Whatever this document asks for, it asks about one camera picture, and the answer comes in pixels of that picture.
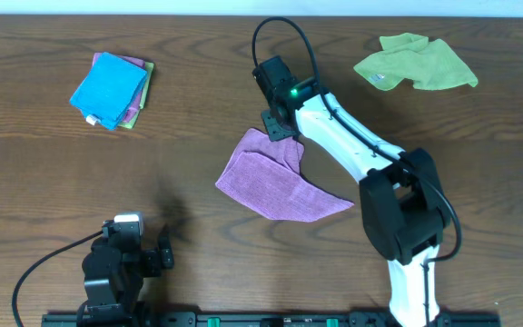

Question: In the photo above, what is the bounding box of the purple microfiber cloth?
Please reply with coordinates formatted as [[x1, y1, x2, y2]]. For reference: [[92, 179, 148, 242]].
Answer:
[[215, 128, 353, 223]]

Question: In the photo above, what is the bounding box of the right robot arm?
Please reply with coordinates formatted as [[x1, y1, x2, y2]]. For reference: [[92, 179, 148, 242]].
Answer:
[[216, 77, 455, 326]]

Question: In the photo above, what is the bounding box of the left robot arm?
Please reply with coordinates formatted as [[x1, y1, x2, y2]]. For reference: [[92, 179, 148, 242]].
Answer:
[[76, 235, 163, 327]]

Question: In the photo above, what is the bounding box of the green folded cloth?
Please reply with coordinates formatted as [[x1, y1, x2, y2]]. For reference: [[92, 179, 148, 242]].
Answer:
[[119, 62, 154, 129]]

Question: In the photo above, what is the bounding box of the green crumpled cloth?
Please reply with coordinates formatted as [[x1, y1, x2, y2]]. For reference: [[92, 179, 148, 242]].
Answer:
[[354, 33, 479, 91]]

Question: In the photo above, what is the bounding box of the blue folded cloth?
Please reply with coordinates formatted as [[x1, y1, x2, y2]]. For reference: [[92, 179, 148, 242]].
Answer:
[[70, 52, 148, 130]]

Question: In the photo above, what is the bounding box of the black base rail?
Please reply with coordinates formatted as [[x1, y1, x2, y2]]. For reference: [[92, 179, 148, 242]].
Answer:
[[41, 310, 502, 327]]

